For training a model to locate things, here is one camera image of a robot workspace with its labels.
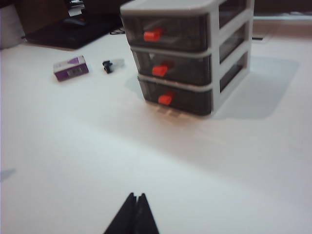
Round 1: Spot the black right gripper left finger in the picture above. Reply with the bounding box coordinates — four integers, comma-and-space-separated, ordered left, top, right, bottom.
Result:
103, 193, 137, 234

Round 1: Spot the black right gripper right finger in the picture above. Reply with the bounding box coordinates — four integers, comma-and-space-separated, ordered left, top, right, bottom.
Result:
134, 193, 160, 234

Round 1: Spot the smoky drawer with red handle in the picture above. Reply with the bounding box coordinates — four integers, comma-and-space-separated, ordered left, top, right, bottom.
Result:
138, 52, 249, 117
121, 0, 247, 53
131, 24, 246, 86

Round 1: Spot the clear tape roll black cutter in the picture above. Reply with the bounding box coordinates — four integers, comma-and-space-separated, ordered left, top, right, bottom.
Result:
101, 58, 125, 74

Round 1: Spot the purple white tissue pack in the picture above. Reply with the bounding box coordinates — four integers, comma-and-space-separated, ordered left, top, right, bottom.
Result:
53, 55, 89, 82

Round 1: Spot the black desk mat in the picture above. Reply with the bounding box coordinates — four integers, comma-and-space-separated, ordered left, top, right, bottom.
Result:
24, 13, 124, 51

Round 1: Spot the black computer mouse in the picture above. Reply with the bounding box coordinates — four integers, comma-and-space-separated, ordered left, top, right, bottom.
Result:
62, 16, 88, 27

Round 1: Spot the brown partition board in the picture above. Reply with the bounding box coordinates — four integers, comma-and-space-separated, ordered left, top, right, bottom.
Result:
18, 0, 69, 35

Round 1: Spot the white rounded object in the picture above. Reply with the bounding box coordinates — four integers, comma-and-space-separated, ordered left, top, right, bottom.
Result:
0, 4, 25, 51

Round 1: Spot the brown desk divider panel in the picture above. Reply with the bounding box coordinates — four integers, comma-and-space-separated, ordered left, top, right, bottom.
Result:
253, 0, 312, 14

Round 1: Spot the white plastic drawer cabinet frame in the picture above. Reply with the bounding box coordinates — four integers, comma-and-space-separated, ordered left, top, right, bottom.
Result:
119, 0, 255, 119

